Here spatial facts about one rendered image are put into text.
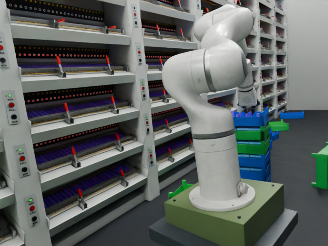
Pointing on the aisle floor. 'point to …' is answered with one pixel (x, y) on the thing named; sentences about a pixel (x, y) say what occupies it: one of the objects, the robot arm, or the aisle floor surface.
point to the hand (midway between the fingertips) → (249, 111)
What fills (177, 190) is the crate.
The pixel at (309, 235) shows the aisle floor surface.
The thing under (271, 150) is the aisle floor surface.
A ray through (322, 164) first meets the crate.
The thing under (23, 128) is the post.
